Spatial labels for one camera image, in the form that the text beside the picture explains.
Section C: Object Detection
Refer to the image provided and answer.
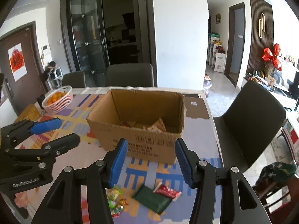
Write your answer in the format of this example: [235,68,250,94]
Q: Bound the red foil balloon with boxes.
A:
[262,43,283,71]

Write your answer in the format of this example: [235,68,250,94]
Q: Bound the woven tan tissue box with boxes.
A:
[14,104,41,123]

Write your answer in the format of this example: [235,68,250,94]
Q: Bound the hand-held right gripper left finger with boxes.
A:
[31,138,128,224]

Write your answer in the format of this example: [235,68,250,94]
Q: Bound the dark green snack packet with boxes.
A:
[131,184,172,215]

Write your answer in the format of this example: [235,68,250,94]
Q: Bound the dark slatted wall panel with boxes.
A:
[248,0,274,80]

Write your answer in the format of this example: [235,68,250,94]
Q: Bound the tan bread packet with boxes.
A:
[144,118,167,132]

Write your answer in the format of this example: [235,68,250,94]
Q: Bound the red snack packet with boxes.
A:
[153,182,182,202]

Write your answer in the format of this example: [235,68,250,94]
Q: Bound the reddish wooden chair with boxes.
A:
[253,175,299,224]

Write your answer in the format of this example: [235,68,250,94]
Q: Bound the dark framed corridor door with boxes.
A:
[228,2,246,88]

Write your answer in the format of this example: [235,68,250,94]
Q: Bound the wide dark grey chair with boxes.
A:
[106,63,155,88]

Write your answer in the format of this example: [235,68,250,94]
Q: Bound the small black box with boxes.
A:
[36,94,46,109]

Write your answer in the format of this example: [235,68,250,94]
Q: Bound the dark green cloth bag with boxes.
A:
[259,161,297,185]

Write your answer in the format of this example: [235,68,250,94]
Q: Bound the brown entrance door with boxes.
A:
[0,21,46,115]

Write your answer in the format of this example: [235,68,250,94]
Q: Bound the small white shelf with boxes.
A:
[48,66,63,90]

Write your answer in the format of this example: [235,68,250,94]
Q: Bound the white basket of oranges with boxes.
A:
[41,85,73,114]

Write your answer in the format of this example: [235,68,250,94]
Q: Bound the row of figurines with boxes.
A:
[280,54,299,68]

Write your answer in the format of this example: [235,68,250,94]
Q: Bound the black plush toy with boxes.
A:
[42,61,58,80]

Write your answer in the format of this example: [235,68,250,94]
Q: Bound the small dark grey chair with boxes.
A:
[62,71,86,88]

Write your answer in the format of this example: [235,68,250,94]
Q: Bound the brown cardboard box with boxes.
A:
[86,89,209,165]

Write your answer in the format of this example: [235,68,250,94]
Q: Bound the black framed glass sliding door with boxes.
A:
[60,0,157,88]

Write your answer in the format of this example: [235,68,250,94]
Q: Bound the colourful printed box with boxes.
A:
[281,119,299,161]

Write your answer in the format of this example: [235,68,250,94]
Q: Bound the door lock handle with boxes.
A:
[5,77,14,98]

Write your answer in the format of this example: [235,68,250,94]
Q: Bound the red and white door poster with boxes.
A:
[8,43,27,82]

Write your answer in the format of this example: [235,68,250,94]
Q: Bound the translucent purple container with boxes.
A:
[203,75,213,97]

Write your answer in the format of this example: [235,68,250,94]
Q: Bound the tall dark grey chair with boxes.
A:
[212,80,286,175]

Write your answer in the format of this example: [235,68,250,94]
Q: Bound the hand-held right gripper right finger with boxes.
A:
[175,138,269,224]

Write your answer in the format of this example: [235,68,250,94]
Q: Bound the green yellow snack packet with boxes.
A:
[106,186,124,218]

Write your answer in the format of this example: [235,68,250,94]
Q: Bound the white storage drawers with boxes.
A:
[209,33,226,73]

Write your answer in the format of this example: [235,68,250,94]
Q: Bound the gold loop wall ornament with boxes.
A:
[258,13,265,38]

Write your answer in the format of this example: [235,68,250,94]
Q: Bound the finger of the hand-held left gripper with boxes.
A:
[4,133,80,162]
[0,118,63,143]

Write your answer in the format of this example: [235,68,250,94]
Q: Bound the pile of oranges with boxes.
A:
[45,91,68,106]

